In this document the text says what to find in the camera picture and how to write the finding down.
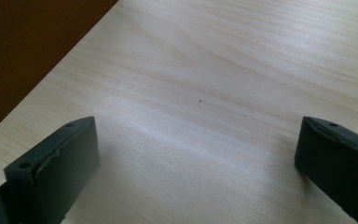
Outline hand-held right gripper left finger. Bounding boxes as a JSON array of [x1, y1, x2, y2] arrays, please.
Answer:
[[3, 116, 102, 224]]

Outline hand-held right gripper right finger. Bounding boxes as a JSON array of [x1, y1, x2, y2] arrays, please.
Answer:
[[294, 116, 358, 224]]

